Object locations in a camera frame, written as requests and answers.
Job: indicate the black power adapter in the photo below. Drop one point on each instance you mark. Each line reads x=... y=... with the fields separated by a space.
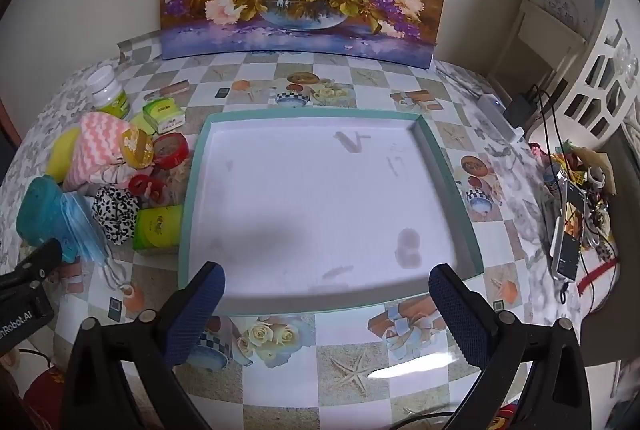
x=522 y=111

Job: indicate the pink white zigzag towel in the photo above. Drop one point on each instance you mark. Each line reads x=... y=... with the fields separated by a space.
x=96 y=145

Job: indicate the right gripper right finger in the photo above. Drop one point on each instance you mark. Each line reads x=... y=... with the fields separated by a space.
x=556 y=393

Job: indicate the cluttered items pile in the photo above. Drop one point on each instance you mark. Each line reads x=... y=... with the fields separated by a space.
x=576 y=227

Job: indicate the yellow sponge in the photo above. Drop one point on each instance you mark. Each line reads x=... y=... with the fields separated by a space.
x=61 y=155

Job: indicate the small green tissue box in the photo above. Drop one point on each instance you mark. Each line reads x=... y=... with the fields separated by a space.
x=164 y=115

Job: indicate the red pink chenille scrunchies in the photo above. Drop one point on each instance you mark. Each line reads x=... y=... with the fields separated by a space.
x=152 y=191

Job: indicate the white power strip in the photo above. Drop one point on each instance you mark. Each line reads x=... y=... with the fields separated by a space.
x=494 y=110

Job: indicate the teal plastic container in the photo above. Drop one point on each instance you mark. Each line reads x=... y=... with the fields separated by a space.
x=41 y=218

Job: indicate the green tissue pack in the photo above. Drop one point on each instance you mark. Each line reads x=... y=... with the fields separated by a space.
x=158 y=229

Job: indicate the teal shallow box tray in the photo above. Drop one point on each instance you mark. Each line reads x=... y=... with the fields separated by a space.
x=320 y=209

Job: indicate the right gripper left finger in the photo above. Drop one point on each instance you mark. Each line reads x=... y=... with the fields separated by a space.
x=97 y=394

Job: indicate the blue face mask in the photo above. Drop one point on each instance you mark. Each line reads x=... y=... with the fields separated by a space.
x=90 y=239

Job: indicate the red tape roll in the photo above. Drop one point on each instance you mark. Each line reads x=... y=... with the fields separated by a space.
x=170 y=150

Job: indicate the white green pill bottle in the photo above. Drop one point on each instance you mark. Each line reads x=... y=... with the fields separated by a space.
x=107 y=94

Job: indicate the leopard print scrunchie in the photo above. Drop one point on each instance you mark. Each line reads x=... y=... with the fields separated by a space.
x=115 y=210

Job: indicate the grey floral bedsheet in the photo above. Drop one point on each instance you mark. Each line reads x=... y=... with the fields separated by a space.
x=62 y=112

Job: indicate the beige pink fabric scrunchie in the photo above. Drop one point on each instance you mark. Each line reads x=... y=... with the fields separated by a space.
x=117 y=175

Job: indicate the white lattice shelf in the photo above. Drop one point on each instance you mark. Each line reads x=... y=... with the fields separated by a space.
x=585 y=90

